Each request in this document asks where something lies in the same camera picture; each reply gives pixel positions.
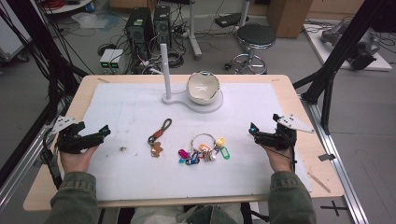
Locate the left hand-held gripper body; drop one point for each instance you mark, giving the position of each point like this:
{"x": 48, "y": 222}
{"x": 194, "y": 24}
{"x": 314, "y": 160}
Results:
{"x": 73, "y": 141}

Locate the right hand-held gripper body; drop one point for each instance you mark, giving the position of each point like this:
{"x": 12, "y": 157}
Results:
{"x": 278, "y": 138}

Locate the white key stand with pole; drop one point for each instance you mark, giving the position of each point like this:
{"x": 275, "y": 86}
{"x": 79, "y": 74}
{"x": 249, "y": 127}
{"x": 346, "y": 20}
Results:
{"x": 199, "y": 107}

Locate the person's left hand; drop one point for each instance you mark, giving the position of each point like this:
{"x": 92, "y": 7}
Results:
{"x": 76, "y": 161}

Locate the person's right hand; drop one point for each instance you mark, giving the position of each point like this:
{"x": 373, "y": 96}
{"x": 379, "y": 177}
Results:
{"x": 280, "y": 160}

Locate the white table mat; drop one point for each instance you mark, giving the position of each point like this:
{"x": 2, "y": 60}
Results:
{"x": 140, "y": 174}

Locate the thin wooden stick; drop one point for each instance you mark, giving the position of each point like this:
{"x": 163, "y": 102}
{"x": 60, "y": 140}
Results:
{"x": 319, "y": 182}

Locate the white eggshell-shaped bowl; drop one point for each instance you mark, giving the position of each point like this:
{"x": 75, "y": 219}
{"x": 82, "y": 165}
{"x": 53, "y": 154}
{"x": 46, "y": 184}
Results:
{"x": 203, "y": 88}

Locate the white power supply box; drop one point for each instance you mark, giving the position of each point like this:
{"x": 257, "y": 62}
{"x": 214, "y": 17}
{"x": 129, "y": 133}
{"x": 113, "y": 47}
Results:
{"x": 106, "y": 59}
{"x": 117, "y": 59}

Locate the black round stool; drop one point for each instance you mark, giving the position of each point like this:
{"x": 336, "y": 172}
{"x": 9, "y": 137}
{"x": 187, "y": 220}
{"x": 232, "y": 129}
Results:
{"x": 256, "y": 34}

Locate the person's legs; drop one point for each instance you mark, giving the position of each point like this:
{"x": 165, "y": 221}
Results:
{"x": 193, "y": 216}

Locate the large black computer tower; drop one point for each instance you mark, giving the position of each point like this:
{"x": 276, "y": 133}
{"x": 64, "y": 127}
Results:
{"x": 139, "y": 29}

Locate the flat black device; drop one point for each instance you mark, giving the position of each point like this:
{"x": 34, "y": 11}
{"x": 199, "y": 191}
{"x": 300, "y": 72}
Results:
{"x": 230, "y": 20}

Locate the white desk leg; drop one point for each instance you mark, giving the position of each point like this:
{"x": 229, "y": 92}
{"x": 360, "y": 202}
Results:
{"x": 194, "y": 34}

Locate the clear plastic bag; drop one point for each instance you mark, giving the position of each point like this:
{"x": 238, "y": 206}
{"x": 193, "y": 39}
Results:
{"x": 90, "y": 20}

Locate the brown cardboard box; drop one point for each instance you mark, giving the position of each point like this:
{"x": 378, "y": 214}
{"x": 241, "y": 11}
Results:
{"x": 288, "y": 17}

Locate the small black computer tower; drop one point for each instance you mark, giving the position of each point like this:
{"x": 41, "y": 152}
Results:
{"x": 162, "y": 25}

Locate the white platform with equipment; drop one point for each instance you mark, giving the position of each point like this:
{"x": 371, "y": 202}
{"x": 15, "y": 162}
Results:
{"x": 358, "y": 46}

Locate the white board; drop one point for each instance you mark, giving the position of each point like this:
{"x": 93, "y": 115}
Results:
{"x": 11, "y": 34}

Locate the round white table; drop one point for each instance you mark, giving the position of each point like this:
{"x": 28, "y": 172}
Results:
{"x": 67, "y": 6}

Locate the aluminium rail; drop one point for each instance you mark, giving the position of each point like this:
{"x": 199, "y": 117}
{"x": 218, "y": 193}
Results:
{"x": 342, "y": 174}
{"x": 21, "y": 171}

